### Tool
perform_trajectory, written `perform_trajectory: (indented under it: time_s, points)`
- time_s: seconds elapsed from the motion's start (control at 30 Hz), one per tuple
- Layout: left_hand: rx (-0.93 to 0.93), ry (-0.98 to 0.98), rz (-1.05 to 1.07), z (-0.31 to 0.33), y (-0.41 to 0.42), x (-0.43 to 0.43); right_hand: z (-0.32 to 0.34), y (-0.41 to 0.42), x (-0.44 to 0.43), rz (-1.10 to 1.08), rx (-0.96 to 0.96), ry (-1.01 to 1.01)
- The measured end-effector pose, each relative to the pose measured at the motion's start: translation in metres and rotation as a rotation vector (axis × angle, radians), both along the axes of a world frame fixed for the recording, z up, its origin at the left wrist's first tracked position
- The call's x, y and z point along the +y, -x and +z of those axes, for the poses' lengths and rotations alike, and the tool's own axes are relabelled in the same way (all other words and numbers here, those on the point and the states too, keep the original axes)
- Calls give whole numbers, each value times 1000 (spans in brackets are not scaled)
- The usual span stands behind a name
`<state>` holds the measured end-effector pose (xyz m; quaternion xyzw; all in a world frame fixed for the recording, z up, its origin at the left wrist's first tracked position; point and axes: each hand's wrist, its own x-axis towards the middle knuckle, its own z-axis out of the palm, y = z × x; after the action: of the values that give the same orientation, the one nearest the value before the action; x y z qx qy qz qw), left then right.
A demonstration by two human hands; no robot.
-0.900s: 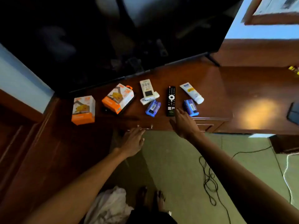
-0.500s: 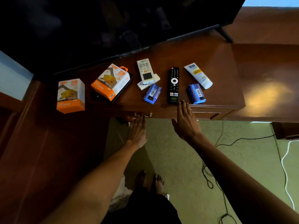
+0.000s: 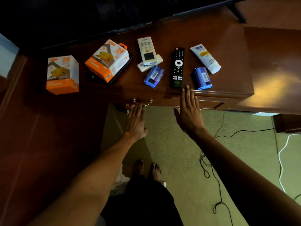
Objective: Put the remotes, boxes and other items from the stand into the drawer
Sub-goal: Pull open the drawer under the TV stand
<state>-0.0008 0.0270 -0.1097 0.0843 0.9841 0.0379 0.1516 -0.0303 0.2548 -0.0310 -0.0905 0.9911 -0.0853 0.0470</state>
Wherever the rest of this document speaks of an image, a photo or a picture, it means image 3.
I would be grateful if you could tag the person's left hand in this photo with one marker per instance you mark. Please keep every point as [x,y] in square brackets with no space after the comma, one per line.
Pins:
[135,124]

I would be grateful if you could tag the person's right hand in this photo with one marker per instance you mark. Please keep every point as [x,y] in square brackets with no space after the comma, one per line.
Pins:
[190,117]

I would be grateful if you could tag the person's right middle finger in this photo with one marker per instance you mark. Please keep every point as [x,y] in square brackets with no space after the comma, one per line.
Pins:
[188,96]

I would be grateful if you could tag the person's left thumb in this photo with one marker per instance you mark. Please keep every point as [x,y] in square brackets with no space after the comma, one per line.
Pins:
[144,132]

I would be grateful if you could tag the person's right thumb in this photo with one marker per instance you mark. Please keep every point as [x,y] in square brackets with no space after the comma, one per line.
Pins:
[177,116]

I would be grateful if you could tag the person's left middle finger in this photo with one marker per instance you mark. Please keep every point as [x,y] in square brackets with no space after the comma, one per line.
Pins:
[138,111]

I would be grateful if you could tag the person's right little finger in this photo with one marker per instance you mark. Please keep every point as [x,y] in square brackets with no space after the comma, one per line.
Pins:
[197,108]

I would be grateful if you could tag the person's left little finger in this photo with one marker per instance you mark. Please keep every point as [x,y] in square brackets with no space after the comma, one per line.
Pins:
[129,116]

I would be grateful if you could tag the person's left forearm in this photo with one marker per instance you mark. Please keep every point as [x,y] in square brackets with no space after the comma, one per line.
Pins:
[89,183]

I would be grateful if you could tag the person's right forearm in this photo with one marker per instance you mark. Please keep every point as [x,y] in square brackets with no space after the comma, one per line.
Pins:
[242,183]

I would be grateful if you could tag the blue battery packet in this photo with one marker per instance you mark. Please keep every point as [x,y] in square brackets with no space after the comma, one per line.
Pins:
[202,78]
[154,77]

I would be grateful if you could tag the black television remote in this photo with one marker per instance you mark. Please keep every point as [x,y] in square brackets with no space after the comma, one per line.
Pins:
[177,68]

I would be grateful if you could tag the person's left foot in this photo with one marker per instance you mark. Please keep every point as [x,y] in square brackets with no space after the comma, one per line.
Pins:
[138,167]

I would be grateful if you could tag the person's foot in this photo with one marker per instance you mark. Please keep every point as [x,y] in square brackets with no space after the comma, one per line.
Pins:
[138,167]
[156,172]

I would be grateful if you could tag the person's right foot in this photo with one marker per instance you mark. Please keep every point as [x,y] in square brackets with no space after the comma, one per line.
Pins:
[156,172]

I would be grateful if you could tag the white cream tube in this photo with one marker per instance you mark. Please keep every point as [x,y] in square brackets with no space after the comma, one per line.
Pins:
[205,58]

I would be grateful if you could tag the black flat tray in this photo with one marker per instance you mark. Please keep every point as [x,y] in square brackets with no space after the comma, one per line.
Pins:
[122,70]

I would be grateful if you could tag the wooden dresser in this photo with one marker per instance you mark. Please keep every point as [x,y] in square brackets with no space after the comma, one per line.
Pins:
[218,51]

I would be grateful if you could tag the white cloth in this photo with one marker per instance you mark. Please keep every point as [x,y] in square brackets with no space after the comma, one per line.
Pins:
[120,183]

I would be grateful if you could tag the orange white charger box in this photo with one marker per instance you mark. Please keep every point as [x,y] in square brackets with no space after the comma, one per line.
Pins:
[62,76]
[107,59]

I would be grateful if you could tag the white air conditioner remote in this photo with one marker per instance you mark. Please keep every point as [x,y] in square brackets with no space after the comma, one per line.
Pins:
[147,50]

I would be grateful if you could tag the person's black shorts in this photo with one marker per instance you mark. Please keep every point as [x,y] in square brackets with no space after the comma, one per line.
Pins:
[143,202]

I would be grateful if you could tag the wooden cabinet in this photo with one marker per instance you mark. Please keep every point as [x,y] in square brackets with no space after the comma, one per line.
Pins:
[47,138]

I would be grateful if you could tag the wooden side table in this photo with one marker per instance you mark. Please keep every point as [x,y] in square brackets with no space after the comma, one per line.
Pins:
[275,72]

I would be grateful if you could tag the black television stand leg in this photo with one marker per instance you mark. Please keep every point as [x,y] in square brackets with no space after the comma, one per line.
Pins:
[237,12]

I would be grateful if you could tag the black television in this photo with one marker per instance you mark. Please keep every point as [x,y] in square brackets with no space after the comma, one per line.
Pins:
[94,16]

